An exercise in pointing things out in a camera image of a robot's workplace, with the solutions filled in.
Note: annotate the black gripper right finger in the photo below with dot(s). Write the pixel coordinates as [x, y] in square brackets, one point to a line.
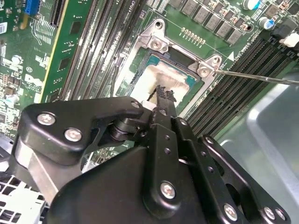
[210, 168]

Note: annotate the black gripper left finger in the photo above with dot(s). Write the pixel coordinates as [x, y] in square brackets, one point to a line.
[51, 130]

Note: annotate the silver square CPU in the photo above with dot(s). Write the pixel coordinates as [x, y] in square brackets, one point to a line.
[168, 74]

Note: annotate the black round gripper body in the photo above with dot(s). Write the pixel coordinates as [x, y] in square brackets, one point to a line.
[105, 198]

